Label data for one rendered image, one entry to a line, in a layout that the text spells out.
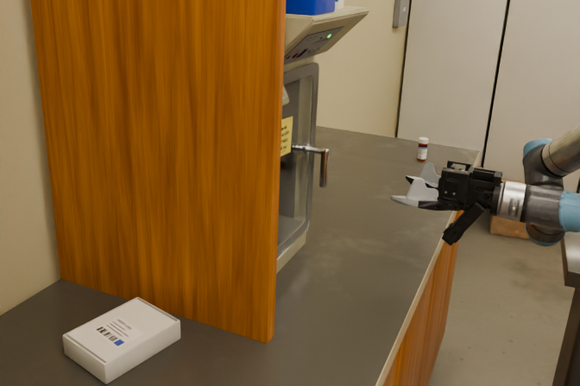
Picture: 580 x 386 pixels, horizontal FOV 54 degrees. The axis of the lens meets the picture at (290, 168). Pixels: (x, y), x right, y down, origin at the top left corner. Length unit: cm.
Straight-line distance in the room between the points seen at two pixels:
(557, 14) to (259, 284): 323
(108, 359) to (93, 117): 43
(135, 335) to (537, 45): 336
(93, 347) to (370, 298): 55
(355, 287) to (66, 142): 66
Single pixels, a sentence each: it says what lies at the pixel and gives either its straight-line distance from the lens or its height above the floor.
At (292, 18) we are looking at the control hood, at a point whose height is 151.
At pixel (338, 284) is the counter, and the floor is 94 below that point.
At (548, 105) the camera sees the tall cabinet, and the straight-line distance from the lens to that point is 406.
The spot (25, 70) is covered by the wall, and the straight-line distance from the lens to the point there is 121.
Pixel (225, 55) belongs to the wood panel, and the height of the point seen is 145.
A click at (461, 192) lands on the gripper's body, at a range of 118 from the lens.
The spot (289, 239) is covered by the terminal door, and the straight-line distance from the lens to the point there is 128.
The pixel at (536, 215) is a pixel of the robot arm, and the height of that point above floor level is 116.
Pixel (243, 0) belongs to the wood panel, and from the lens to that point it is 89.
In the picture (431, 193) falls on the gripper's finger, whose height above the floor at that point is 117.
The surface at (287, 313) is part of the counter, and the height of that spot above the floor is 94.
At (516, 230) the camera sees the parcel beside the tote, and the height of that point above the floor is 5.
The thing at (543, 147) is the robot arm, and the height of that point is 125.
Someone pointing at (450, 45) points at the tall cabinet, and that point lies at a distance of 405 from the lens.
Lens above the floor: 159
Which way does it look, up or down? 20 degrees down
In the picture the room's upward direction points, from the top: 2 degrees clockwise
